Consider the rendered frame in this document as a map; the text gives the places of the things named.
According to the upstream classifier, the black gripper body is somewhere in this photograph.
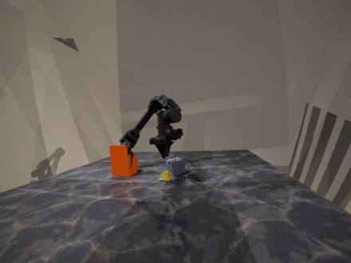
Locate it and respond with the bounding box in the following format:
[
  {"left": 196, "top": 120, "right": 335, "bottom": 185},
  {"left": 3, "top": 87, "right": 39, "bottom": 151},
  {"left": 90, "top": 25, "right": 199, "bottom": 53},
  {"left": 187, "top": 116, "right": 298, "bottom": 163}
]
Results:
[{"left": 149, "top": 124, "right": 177, "bottom": 144}]

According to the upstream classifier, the gold coin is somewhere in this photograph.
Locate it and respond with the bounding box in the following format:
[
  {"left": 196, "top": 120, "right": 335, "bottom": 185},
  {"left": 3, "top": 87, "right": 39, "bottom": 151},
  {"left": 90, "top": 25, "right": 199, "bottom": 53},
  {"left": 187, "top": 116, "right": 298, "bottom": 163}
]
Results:
[{"left": 161, "top": 171, "right": 172, "bottom": 180}]

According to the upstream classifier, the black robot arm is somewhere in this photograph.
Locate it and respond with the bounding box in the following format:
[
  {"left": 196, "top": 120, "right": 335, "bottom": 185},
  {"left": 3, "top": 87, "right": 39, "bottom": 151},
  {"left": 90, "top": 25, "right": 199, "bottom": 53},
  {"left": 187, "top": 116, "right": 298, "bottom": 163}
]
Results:
[{"left": 119, "top": 94, "right": 183, "bottom": 150}]

